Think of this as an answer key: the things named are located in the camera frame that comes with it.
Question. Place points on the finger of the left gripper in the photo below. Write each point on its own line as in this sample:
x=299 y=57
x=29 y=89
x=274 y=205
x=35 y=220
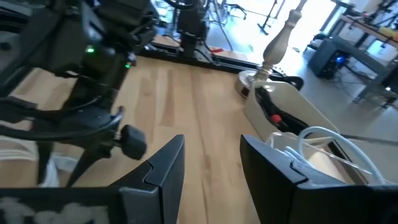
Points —
x=44 y=161
x=84 y=163

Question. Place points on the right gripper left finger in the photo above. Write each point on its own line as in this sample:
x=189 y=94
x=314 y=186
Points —
x=155 y=193

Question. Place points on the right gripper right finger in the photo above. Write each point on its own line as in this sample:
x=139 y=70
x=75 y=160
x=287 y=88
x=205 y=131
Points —
x=270 y=186

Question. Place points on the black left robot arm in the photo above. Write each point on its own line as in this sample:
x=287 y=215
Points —
x=62 y=31

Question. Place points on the frosted plastic bin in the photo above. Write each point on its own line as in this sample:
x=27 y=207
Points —
x=298 y=102

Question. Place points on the dark computer tower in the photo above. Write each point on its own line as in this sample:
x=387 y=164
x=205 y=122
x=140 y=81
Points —
x=326 y=59

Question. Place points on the turned lamp stand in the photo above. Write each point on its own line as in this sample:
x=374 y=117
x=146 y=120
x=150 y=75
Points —
x=276 y=46

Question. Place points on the red tape strip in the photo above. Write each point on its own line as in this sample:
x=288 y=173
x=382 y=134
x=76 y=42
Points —
x=216 y=49

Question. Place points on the grey bench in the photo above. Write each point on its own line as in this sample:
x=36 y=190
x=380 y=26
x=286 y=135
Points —
x=367 y=59

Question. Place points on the wooden desk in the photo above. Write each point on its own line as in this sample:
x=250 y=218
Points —
x=370 y=29

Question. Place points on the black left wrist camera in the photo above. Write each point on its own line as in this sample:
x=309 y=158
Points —
x=133 y=142

